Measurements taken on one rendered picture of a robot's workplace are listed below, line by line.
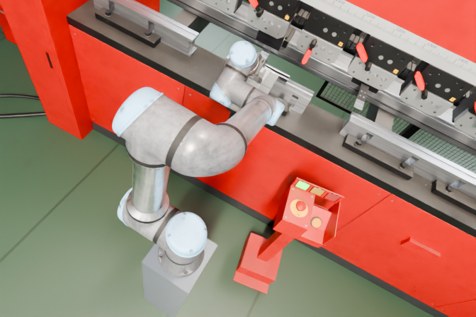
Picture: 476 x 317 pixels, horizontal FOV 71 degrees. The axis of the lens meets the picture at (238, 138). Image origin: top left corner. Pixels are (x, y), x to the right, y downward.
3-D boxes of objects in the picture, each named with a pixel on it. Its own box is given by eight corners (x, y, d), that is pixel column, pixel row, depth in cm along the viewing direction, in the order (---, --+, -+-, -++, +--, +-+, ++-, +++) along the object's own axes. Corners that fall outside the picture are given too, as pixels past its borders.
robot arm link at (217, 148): (239, 163, 56) (291, 96, 99) (185, 129, 57) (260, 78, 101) (212, 210, 61) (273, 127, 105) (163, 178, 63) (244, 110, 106)
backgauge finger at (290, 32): (247, 55, 140) (251, 46, 136) (270, 24, 155) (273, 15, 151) (273, 68, 139) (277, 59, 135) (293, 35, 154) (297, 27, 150)
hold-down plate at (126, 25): (95, 18, 147) (94, 12, 145) (103, 12, 150) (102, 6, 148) (154, 48, 145) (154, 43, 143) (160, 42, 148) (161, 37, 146)
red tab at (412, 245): (399, 245, 156) (409, 240, 150) (400, 241, 157) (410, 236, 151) (429, 261, 155) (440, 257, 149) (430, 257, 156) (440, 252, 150)
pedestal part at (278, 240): (256, 257, 181) (291, 224, 137) (259, 247, 184) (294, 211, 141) (266, 262, 181) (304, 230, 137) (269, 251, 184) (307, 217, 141)
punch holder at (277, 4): (244, 22, 120) (256, -20, 107) (253, 11, 125) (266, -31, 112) (281, 41, 119) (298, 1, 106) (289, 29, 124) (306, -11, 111)
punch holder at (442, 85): (397, 98, 116) (429, 64, 102) (399, 84, 121) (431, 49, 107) (436, 119, 115) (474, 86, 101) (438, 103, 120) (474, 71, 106)
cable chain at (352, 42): (294, 21, 158) (297, 14, 154) (298, 15, 161) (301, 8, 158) (365, 56, 155) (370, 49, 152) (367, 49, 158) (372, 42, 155)
